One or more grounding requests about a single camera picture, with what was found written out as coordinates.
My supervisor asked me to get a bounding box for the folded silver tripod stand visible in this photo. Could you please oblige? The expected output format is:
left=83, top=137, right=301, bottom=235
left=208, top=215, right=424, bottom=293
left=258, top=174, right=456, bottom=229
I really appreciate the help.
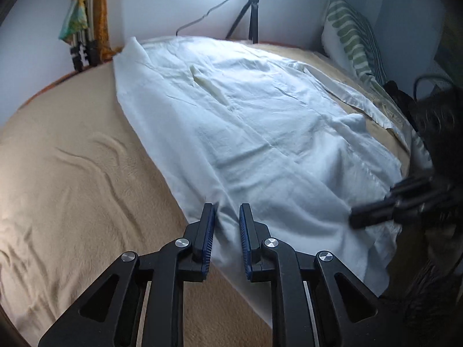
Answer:
left=69, top=0, right=100, bottom=71

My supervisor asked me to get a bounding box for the white garment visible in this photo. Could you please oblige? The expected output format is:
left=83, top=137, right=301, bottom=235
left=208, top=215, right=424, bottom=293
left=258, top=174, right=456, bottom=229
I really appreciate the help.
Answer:
left=113, top=36, right=404, bottom=295

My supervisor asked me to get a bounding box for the colourful hanging cloth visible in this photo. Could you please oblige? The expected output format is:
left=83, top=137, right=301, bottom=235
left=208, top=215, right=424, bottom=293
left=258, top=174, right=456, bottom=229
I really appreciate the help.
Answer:
left=58, top=0, right=91, bottom=46

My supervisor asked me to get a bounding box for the beige blanket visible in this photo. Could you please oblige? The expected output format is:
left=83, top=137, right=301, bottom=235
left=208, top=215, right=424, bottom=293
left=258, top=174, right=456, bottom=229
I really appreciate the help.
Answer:
left=0, top=41, right=413, bottom=347

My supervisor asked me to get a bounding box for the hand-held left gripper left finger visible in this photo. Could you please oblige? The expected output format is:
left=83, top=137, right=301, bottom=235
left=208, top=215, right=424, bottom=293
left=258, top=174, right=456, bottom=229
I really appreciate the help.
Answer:
left=38, top=203, right=218, bottom=347

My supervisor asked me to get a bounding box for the small black tripod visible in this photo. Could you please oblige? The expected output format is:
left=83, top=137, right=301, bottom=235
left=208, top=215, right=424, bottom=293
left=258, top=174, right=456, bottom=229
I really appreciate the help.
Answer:
left=225, top=0, right=262, bottom=44

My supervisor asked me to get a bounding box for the cream cloth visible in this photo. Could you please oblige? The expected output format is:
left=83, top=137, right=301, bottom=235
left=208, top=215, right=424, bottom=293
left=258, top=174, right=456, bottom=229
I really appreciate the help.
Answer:
left=300, top=52, right=413, bottom=152

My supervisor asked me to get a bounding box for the orange patterned cloth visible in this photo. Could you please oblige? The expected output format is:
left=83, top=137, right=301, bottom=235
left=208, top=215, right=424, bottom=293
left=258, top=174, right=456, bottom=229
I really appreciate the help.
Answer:
left=92, top=0, right=122, bottom=58

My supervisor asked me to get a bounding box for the ring light cable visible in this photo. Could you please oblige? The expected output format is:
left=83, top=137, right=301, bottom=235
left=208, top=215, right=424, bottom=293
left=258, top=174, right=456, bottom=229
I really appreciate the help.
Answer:
left=175, top=0, right=243, bottom=37

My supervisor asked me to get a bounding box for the dark cloth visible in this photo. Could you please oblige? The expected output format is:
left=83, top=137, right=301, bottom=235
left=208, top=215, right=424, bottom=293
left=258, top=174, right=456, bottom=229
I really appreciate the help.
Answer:
left=378, top=220, right=463, bottom=347

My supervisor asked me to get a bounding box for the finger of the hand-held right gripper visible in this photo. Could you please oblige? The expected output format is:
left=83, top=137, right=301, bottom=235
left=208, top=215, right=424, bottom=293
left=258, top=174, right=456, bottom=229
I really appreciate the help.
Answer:
left=349, top=191, right=433, bottom=229
left=389, top=175, right=435, bottom=198

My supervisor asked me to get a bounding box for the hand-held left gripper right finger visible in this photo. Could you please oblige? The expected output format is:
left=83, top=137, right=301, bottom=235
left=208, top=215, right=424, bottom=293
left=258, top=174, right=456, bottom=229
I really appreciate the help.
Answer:
left=239, top=203, right=427, bottom=347

